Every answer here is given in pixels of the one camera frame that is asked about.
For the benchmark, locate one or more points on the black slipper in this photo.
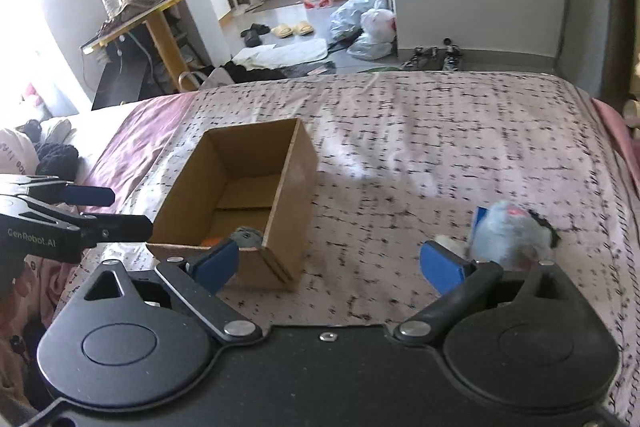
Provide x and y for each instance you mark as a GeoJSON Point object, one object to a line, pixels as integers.
{"type": "Point", "coordinates": [260, 29]}
{"type": "Point", "coordinates": [251, 39]}

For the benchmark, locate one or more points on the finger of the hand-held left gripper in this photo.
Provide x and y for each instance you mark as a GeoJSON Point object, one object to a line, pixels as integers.
{"type": "Point", "coordinates": [85, 195]}
{"type": "Point", "coordinates": [125, 224]}

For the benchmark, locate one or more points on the blue printed packet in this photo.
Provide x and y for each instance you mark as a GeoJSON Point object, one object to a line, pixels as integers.
{"type": "Point", "coordinates": [500, 232]}

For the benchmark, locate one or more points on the grey sock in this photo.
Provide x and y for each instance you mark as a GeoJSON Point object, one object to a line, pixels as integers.
{"type": "Point", "coordinates": [246, 238]}

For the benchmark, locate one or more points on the grey plastic bag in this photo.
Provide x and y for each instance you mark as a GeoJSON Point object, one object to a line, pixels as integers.
{"type": "Point", "coordinates": [352, 14]}

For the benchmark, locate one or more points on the yellow wooden desk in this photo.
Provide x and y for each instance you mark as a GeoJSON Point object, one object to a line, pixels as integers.
{"type": "Point", "coordinates": [160, 27]}

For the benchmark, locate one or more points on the black clothing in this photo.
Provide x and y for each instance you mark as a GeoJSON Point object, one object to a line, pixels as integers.
{"type": "Point", "coordinates": [250, 72]}

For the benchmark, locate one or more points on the white tote bag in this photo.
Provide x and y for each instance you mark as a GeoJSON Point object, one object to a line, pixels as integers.
{"type": "Point", "coordinates": [215, 77]}

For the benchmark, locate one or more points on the brown cardboard box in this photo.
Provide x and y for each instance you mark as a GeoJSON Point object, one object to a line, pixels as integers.
{"type": "Point", "coordinates": [295, 187]}

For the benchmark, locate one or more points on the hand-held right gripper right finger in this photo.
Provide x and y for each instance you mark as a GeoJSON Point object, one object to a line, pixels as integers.
{"type": "Point", "coordinates": [442, 269]}

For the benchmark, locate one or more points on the black cabinet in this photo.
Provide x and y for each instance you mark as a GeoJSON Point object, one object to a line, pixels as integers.
{"type": "Point", "coordinates": [120, 82]}

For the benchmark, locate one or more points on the clear plastic bag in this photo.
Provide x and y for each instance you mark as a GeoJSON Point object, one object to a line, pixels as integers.
{"type": "Point", "coordinates": [370, 48]}

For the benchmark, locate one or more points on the green mat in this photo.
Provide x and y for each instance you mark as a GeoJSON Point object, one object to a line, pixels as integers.
{"type": "Point", "coordinates": [380, 69]}

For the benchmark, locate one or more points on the grey sneaker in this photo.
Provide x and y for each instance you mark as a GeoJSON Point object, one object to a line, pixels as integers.
{"type": "Point", "coordinates": [420, 59]}
{"type": "Point", "coordinates": [451, 57]}

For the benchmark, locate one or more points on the white towel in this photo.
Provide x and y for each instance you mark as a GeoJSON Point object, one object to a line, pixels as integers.
{"type": "Point", "coordinates": [285, 54]}

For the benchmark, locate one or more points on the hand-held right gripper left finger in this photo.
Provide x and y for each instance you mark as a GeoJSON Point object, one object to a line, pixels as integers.
{"type": "Point", "coordinates": [220, 262]}

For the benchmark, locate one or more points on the maroon bed sheet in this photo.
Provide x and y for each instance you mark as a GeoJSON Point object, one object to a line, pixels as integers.
{"type": "Point", "coordinates": [140, 127]}

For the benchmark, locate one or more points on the dark cloth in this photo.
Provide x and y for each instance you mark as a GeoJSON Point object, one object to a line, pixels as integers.
{"type": "Point", "coordinates": [130, 12]}

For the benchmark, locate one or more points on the white red plastic bag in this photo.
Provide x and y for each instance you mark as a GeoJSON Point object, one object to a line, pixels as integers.
{"type": "Point", "coordinates": [377, 24]}

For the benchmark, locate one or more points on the brown board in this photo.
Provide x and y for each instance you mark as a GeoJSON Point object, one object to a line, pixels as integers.
{"type": "Point", "coordinates": [625, 22]}

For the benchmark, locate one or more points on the small pink paper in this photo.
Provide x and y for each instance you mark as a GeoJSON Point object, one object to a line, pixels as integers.
{"type": "Point", "coordinates": [315, 71]}

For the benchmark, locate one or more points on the black knitted hat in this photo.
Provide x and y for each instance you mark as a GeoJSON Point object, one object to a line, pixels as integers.
{"type": "Point", "coordinates": [57, 159]}

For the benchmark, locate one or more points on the beige slipper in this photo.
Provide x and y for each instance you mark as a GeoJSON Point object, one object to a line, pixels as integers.
{"type": "Point", "coordinates": [302, 28]}
{"type": "Point", "coordinates": [281, 31]}

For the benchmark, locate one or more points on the white sock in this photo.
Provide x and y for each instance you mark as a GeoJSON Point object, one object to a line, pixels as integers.
{"type": "Point", "coordinates": [447, 243]}

